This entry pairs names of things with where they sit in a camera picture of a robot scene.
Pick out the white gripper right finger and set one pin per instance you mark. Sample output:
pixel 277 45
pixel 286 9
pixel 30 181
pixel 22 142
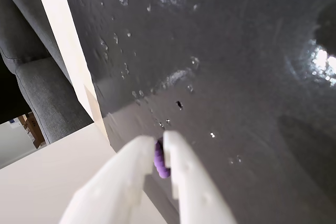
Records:
pixel 189 182

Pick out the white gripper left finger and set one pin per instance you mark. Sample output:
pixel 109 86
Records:
pixel 118 182

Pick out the purple ribbed pen grip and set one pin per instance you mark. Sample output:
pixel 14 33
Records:
pixel 160 163

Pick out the brown cardboard box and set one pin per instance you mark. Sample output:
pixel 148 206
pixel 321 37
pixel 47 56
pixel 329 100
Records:
pixel 35 129

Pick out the black glossy table mat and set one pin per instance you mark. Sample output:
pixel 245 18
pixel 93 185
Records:
pixel 236 77

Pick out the grey fabric sofa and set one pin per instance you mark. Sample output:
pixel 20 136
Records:
pixel 39 85

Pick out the light wooden board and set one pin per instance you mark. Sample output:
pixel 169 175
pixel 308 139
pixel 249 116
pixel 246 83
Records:
pixel 60 24

